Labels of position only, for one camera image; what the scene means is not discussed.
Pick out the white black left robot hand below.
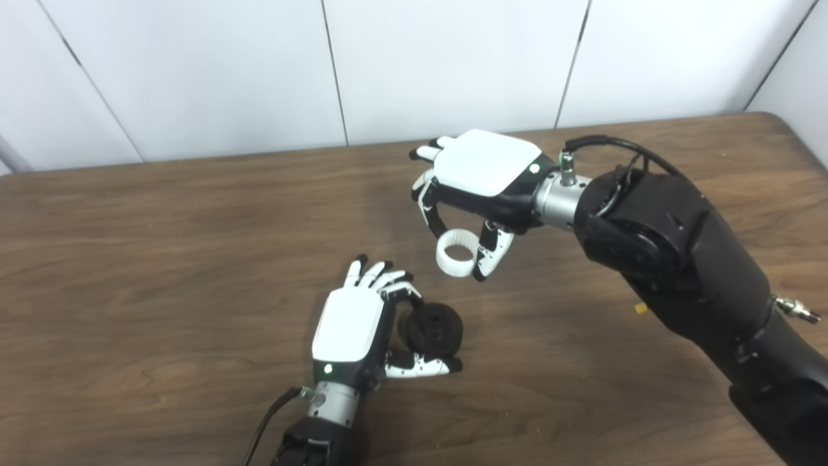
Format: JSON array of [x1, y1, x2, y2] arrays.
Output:
[[311, 254, 464, 389]]

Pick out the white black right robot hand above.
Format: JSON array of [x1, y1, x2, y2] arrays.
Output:
[[409, 129, 560, 282]]

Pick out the round black plastic part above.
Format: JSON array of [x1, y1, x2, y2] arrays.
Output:
[[406, 302, 464, 358]]

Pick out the white plastic ring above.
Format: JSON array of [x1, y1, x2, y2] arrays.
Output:
[[435, 230, 483, 279]]

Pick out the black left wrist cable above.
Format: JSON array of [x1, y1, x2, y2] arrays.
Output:
[[243, 386, 314, 466]]

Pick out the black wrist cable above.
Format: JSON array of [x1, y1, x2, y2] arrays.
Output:
[[243, 386, 314, 466], [560, 135, 822, 324]]

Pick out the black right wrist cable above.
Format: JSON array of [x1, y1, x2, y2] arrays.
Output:
[[560, 135, 822, 324]]

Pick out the grey wall corner post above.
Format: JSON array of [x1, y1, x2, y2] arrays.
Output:
[[0, 133, 33, 174]]

